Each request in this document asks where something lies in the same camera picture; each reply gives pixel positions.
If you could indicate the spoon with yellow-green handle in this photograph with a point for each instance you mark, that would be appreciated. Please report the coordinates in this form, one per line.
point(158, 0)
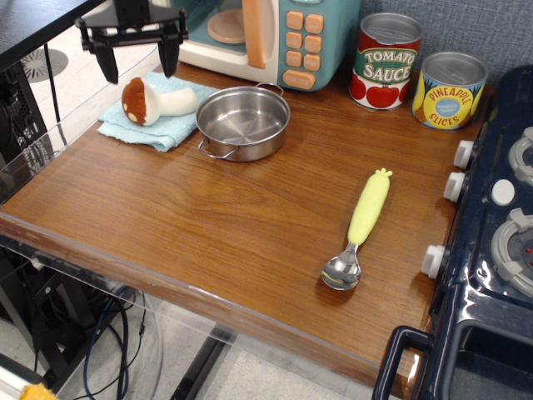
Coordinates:
point(343, 272)

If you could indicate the black desk at left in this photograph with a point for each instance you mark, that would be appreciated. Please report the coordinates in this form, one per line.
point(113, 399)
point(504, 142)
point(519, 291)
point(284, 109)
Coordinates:
point(27, 25)

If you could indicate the dark blue toy stove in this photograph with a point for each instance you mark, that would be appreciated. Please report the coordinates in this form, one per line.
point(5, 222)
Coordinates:
point(479, 343)

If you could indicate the plush brown white mushroom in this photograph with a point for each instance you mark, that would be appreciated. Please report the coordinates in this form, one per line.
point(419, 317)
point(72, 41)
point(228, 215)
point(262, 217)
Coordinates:
point(143, 106)

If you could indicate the pineapple slices can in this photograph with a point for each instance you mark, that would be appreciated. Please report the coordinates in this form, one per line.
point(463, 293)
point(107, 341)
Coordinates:
point(449, 89)

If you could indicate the white stove knob upper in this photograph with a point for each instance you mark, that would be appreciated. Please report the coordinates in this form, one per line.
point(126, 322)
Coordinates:
point(463, 154)

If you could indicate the white stove knob lower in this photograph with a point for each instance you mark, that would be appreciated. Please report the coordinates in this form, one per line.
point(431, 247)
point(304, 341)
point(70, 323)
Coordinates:
point(433, 258)

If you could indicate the light blue folded rag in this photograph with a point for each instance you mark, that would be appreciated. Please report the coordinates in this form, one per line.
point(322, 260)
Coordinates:
point(166, 132)

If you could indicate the teal cream toy microwave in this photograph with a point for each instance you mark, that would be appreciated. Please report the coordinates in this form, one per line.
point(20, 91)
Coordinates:
point(295, 44)

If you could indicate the tomato sauce can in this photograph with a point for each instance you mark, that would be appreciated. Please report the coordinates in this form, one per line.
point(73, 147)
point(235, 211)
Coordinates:
point(385, 57)

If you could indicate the stainless steel pan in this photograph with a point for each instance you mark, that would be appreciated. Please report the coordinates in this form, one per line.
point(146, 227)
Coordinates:
point(244, 123)

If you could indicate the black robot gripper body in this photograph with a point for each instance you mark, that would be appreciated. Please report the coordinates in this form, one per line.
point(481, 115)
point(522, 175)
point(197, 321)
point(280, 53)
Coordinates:
point(127, 23)

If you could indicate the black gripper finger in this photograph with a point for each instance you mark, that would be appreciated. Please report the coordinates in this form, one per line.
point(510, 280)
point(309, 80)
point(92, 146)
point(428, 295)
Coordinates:
point(107, 62)
point(168, 49)

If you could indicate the white stove knob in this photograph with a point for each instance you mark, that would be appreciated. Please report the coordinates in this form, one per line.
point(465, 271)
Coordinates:
point(433, 258)
point(463, 154)
point(454, 186)

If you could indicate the white stove knob middle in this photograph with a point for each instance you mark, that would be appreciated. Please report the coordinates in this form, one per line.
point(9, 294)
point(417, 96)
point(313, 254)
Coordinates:
point(454, 186)

